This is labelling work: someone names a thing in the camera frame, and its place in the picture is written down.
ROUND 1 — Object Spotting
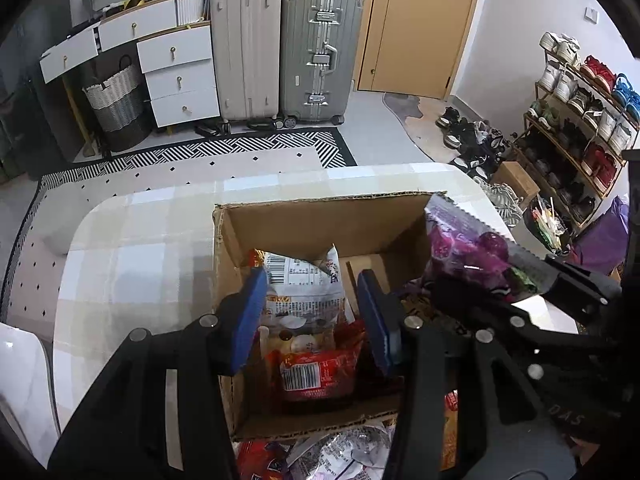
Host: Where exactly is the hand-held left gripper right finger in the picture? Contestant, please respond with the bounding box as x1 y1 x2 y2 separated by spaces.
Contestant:
356 269 507 480

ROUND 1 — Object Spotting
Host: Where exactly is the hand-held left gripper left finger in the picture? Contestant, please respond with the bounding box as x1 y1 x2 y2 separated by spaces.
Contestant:
47 266 271 480

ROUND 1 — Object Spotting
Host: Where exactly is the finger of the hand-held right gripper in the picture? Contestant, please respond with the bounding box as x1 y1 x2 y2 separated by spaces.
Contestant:
433 280 618 382
542 254 622 312

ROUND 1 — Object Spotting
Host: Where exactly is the white red snack bag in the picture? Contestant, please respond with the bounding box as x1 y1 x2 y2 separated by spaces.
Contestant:
249 245 349 333

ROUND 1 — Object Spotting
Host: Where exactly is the red snack packet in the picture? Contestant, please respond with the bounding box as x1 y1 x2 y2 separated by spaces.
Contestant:
264 319 367 402

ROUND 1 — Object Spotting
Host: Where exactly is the purple candy packet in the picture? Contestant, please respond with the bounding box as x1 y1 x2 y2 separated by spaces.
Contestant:
421 194 552 303

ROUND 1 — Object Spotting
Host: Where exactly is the brown cardboard box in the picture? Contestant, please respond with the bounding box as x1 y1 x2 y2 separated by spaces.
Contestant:
212 190 448 443

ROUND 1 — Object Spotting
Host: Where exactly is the purple plastic bag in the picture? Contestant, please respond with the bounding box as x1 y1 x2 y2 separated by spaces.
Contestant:
569 195 632 277

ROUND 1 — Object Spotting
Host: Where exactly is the beige trash bin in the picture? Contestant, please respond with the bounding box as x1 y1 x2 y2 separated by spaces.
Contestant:
522 195 577 257

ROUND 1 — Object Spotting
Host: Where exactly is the small cardboard box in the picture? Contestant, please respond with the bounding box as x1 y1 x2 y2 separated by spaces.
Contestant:
489 161 542 212

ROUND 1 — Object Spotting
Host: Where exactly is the orange snack packet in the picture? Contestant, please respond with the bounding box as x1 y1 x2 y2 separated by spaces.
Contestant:
441 390 460 472

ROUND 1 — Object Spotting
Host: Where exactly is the silver snack packet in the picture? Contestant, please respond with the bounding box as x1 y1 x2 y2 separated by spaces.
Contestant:
285 422 398 480

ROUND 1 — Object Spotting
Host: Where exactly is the red chip bag blue logo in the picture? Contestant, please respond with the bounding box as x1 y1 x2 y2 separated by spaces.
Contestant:
235 439 293 480

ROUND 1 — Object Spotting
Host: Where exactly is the wooden shoe rack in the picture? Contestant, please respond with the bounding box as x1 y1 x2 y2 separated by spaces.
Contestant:
522 35 640 237

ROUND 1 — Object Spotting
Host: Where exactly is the black white patterned rug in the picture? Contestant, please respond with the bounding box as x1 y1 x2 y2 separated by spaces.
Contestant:
0 127 359 318

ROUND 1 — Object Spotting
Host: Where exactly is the pile of assorted shoes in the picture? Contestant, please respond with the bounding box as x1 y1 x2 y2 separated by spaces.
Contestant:
434 105 527 227

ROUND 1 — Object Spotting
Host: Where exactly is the shoe rack with shoes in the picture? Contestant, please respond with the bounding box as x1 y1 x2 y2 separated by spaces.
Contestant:
525 31 640 226

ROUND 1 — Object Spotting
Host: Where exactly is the white chair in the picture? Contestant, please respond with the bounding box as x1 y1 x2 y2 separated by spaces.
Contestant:
0 322 62 463

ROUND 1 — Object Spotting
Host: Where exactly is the woven laundry basket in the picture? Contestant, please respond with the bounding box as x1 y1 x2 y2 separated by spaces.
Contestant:
82 57 154 154

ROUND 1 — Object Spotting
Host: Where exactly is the beige suitcase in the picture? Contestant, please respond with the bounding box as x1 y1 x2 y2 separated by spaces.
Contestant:
209 0 282 122

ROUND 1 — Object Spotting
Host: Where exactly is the silver suitcase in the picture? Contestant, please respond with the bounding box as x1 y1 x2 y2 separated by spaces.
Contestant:
278 0 364 129

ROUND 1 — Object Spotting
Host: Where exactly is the white drawer dresser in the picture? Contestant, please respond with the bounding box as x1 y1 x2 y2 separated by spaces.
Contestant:
39 0 222 133

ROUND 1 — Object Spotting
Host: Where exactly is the tan wooden door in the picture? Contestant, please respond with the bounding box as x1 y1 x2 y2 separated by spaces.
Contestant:
352 0 486 101

